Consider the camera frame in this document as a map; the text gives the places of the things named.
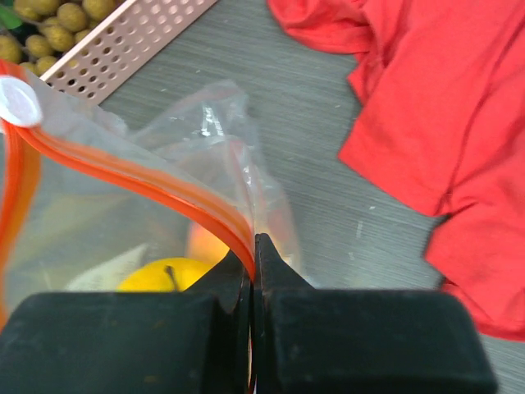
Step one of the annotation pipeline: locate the clear zip top bag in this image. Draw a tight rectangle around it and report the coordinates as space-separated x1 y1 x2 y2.
1 62 302 320

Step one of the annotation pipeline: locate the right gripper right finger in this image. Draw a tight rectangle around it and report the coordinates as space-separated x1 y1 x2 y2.
253 234 498 393

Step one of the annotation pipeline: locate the brown longan bunch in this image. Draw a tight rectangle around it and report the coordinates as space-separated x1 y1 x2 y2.
1 0 121 76

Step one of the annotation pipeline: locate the yellow orange peach fruit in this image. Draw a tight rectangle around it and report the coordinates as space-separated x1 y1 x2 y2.
185 223 230 267

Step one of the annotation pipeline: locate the pink plastic basket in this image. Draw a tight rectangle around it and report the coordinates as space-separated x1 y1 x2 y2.
41 0 216 105

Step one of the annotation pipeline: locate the red cloth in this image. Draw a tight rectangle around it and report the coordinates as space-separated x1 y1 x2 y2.
268 1 524 341

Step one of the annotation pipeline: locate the yellow lemon fruit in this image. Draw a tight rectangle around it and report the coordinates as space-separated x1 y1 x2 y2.
117 258 215 292

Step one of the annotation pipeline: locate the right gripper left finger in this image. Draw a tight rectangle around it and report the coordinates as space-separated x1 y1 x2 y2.
1 254 251 393

